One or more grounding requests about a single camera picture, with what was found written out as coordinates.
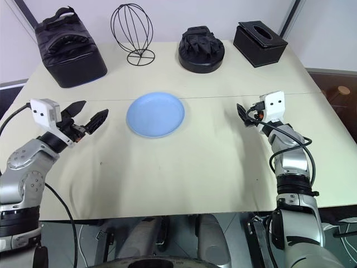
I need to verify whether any black round cushion with gloves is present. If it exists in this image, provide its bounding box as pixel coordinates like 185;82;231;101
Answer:
177;25;226;74

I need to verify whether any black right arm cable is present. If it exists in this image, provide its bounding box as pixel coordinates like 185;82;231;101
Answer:
247;107;319;196

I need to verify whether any grey rounded leg cover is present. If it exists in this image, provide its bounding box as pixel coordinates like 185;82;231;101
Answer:
195;213;234;266
119;216;170;268

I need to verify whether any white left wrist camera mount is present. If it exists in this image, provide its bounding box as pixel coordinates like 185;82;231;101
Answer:
30;98;75;148

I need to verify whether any light blue round plate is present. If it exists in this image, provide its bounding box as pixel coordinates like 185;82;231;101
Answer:
126;91;186;139

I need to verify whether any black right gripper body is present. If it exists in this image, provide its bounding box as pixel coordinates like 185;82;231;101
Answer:
249;102;266;121

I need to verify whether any black tissue box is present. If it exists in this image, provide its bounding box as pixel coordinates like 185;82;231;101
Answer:
233;21;288;69

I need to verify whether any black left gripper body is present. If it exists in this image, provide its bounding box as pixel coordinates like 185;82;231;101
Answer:
56;110;88;143

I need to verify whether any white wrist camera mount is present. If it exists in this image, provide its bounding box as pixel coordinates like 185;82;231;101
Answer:
256;90;286;135
30;98;75;148

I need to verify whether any cream tablecloth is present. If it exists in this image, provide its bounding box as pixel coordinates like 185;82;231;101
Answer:
0;40;357;222

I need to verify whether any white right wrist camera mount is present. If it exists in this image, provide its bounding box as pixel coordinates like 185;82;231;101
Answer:
256;90;286;135

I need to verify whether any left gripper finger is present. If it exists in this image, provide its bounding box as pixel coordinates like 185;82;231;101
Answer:
84;109;109;135
61;100;86;119

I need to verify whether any thin white cable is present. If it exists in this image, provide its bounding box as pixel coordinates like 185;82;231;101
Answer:
77;224;98;264

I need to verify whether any black padded bag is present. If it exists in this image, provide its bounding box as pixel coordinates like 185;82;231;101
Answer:
35;7;109;89

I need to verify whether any dark brown furniture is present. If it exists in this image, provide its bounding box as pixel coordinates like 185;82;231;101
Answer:
306;69;357;119

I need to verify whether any black wire head stand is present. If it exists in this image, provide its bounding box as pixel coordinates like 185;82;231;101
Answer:
110;3;156;67

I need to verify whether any dark partition post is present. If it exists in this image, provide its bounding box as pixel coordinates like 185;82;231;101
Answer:
278;0;297;37
20;0;39;26

